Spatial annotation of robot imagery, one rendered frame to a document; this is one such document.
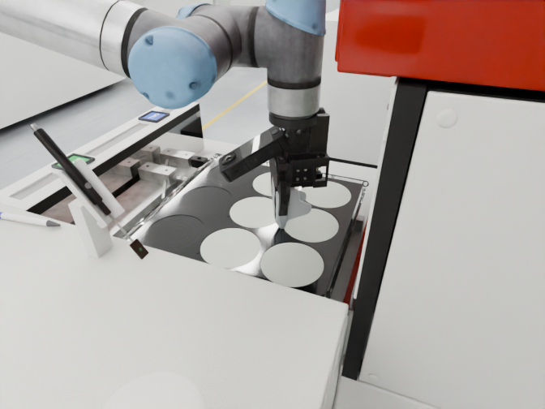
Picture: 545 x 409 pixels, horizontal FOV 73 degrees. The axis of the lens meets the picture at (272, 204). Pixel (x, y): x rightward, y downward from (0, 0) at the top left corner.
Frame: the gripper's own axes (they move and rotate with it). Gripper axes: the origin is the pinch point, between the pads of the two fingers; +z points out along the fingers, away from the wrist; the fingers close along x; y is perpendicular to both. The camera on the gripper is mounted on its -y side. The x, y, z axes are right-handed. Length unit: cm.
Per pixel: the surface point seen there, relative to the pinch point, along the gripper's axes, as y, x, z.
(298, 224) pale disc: 3.8, 0.3, 1.3
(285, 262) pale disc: -0.4, -8.9, 1.3
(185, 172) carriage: -16.8, 26.7, 3.3
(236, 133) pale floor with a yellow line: 12, 247, 91
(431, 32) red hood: 5.9, -24.7, -34.5
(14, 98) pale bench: -171, 292, 64
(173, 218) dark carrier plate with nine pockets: -18.5, 6.2, 1.4
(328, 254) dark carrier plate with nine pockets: 6.8, -8.3, 1.3
